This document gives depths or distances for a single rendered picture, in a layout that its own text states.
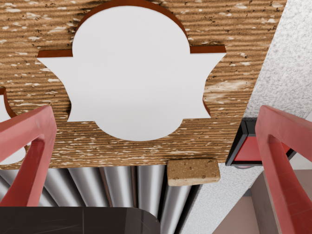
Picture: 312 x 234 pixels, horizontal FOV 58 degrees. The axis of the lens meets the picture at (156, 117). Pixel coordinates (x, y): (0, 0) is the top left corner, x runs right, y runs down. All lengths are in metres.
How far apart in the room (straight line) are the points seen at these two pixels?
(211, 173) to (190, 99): 0.12
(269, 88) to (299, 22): 0.07
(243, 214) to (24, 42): 2.96
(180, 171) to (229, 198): 0.22
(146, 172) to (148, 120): 0.16
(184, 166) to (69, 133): 0.13
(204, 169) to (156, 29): 0.19
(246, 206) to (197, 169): 2.80
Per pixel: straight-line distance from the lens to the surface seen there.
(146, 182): 0.43
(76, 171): 0.40
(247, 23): 0.19
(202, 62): 0.20
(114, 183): 0.43
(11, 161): 0.34
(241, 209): 3.09
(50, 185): 0.46
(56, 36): 0.20
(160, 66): 0.20
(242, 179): 0.46
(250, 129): 0.31
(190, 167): 0.32
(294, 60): 0.26
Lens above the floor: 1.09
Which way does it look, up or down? 36 degrees down
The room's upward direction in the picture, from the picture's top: 179 degrees clockwise
